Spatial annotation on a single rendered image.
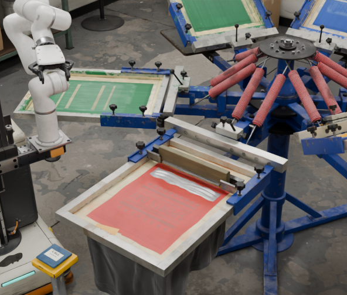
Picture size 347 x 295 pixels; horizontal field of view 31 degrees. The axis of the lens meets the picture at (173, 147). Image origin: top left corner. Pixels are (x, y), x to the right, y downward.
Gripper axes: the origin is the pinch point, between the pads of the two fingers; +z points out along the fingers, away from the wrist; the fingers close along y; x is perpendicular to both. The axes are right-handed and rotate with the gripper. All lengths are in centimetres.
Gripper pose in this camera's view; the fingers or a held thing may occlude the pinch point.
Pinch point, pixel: (55, 78)
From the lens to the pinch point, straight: 231.4
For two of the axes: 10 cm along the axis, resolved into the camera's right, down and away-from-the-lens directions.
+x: -1.8, 6.1, 7.7
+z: 3.2, 7.8, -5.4
